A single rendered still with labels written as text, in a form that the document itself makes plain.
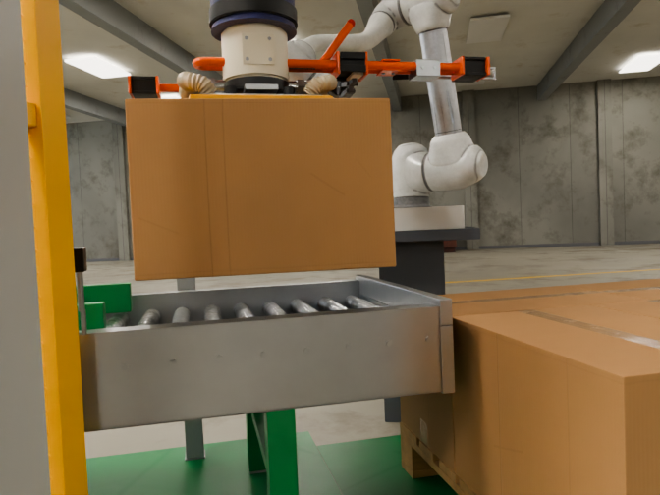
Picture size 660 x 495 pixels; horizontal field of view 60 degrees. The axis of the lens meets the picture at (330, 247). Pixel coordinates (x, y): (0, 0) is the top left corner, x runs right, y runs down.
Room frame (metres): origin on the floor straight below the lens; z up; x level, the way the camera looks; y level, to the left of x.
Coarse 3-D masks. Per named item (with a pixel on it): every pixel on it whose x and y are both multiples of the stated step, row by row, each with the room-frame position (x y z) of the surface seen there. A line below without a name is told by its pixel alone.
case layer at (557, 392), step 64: (512, 320) 1.31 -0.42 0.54; (576, 320) 1.28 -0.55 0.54; (640, 320) 1.25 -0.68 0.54; (512, 384) 1.13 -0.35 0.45; (576, 384) 0.93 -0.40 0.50; (640, 384) 0.83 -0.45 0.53; (448, 448) 1.44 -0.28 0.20; (512, 448) 1.13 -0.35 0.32; (576, 448) 0.93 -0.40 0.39; (640, 448) 0.83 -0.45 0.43
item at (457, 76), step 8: (464, 56) 1.57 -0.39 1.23; (464, 64) 1.57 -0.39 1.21; (472, 64) 1.59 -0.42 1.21; (480, 64) 1.60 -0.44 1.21; (488, 64) 1.59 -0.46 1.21; (456, 72) 1.61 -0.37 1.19; (464, 72) 1.57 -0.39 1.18; (472, 72) 1.58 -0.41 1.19; (480, 72) 1.60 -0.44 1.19; (488, 72) 1.59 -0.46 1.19; (456, 80) 1.63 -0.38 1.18; (464, 80) 1.64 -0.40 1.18; (472, 80) 1.64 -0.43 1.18
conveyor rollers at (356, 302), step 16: (240, 304) 1.74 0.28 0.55; (272, 304) 1.70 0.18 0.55; (304, 304) 1.67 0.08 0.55; (320, 304) 1.79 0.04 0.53; (336, 304) 1.65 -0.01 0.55; (352, 304) 1.77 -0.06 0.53; (368, 304) 1.63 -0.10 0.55; (112, 320) 1.53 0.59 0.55; (128, 320) 1.67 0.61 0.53; (144, 320) 1.50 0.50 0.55; (176, 320) 1.49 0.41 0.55
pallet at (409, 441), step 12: (408, 432) 1.72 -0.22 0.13; (408, 444) 1.73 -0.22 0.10; (420, 444) 1.62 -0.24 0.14; (408, 456) 1.73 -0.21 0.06; (420, 456) 1.71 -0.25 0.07; (432, 456) 1.54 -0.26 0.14; (408, 468) 1.74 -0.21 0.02; (420, 468) 1.71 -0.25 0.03; (432, 468) 1.72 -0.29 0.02; (444, 468) 1.46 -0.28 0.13; (456, 480) 1.40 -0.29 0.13; (468, 492) 1.33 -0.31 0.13
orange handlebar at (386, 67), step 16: (192, 64) 1.45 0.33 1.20; (208, 64) 1.44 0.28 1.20; (224, 64) 1.45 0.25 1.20; (288, 64) 1.48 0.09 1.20; (304, 64) 1.49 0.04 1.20; (320, 64) 1.50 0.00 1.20; (368, 64) 1.53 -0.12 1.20; (384, 64) 1.54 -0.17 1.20; (400, 64) 1.55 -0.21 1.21; (448, 64) 1.58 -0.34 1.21
